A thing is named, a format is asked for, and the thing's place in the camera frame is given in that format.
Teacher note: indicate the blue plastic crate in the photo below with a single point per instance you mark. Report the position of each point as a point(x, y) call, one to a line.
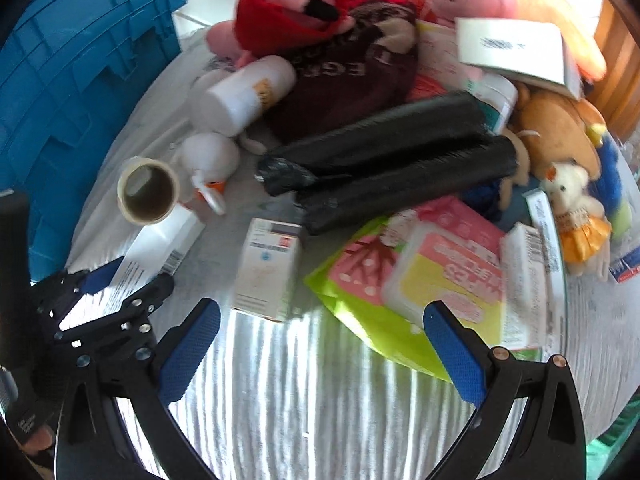
point(75, 85)

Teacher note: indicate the white duck plush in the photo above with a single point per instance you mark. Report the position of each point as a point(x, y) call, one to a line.
point(207, 152)

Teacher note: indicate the blue furry toy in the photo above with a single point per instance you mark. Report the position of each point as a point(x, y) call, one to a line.
point(612, 175)

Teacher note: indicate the blue and white box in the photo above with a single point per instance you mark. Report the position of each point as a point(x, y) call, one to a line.
point(625, 267)

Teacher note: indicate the white striped tablecloth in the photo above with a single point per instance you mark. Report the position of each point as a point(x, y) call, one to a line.
point(310, 400)

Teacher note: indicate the brown bear plush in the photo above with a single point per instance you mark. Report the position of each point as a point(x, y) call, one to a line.
point(555, 130)

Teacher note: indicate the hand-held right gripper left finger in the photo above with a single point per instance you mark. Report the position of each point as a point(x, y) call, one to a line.
point(192, 345)

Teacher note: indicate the long white barcode box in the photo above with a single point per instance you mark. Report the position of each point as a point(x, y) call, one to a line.
point(160, 240)

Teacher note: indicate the white box with barcode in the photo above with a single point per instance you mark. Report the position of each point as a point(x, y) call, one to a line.
point(525, 285)

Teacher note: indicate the white plastic bottle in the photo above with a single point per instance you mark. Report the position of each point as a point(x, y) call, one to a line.
point(235, 97)

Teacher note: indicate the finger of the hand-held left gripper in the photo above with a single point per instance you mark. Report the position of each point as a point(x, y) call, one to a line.
point(135, 305)
point(100, 275)

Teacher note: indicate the person's left hand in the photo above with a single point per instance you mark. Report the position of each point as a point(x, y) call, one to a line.
point(37, 441)

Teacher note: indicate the dark maroon plush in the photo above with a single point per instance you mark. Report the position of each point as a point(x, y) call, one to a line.
point(350, 90)

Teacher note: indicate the pig plush with red dress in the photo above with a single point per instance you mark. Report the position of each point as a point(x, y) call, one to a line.
point(265, 15)

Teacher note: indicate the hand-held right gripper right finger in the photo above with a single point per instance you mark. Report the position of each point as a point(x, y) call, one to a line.
point(457, 355)

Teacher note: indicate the green and white bottle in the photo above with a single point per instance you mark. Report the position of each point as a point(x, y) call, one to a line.
point(495, 105)

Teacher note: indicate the thin white box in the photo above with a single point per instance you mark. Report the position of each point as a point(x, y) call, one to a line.
point(542, 220)

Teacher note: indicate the pink tissue pack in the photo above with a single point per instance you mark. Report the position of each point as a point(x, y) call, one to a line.
point(465, 220)

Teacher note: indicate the small white bear plush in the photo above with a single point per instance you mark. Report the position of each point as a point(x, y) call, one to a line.
point(570, 185)

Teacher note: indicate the yellow and pink wipes pack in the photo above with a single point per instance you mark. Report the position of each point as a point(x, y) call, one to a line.
point(440, 270)

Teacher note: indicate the black trash bag roll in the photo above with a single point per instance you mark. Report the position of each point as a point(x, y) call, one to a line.
point(400, 185)
point(400, 120)

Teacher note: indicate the flat white box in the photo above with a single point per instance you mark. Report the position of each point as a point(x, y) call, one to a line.
point(510, 50)

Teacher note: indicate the white medicine box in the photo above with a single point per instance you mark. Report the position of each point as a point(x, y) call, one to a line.
point(267, 270)

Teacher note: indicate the green plastic packet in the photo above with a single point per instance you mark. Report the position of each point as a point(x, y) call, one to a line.
point(340, 290)

